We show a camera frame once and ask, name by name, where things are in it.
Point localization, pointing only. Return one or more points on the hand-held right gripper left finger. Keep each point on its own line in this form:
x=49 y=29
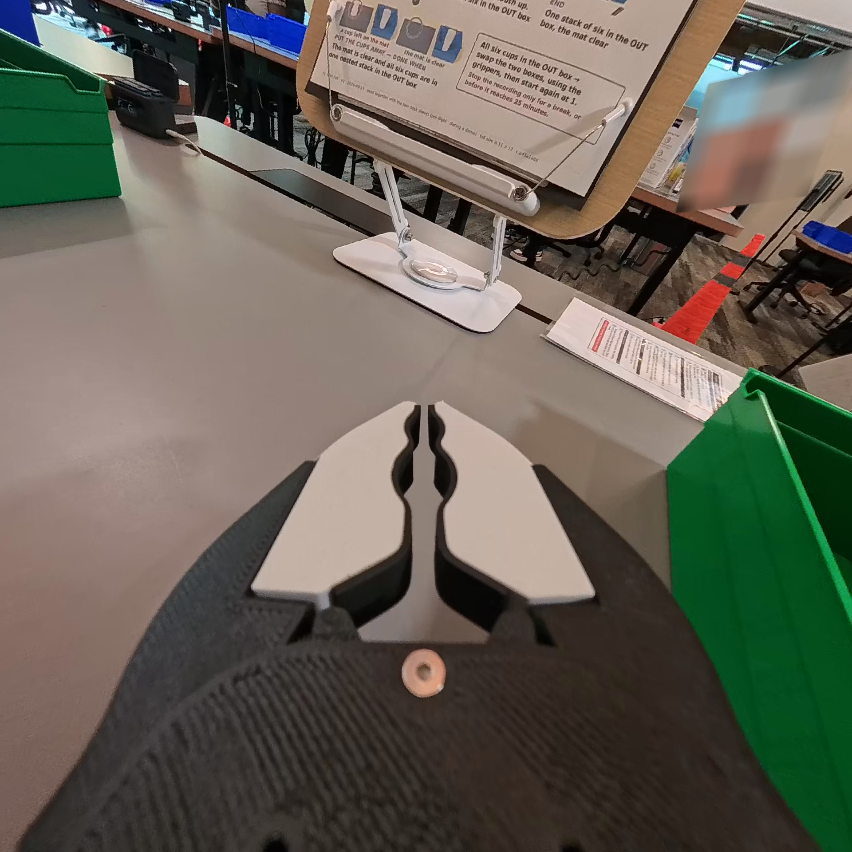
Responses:
x=333 y=526

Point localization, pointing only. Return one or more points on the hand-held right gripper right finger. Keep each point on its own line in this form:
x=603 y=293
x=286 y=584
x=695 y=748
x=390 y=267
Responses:
x=512 y=526

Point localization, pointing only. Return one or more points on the green plastic bin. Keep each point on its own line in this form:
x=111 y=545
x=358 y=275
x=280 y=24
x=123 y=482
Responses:
x=53 y=166
x=732 y=566

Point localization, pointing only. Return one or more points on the laminated paper sheet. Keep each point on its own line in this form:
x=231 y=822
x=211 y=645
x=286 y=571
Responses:
x=639 y=359

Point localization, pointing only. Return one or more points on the orange traffic cone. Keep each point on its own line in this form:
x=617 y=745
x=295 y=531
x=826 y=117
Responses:
x=699 y=313

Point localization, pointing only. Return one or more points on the wooden table black legs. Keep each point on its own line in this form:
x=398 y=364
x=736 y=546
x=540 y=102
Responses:
x=699 y=216

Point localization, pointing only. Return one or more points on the white carton box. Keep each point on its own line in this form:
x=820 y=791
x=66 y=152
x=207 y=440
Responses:
x=665 y=156

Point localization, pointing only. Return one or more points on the wooden document stand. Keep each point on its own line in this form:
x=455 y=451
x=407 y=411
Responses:
x=645 y=133

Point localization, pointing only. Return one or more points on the black power box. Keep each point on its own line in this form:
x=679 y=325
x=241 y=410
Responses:
x=140 y=106

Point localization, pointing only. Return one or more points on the blue plastic bin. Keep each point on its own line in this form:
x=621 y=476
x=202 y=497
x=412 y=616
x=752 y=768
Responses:
x=16 y=20

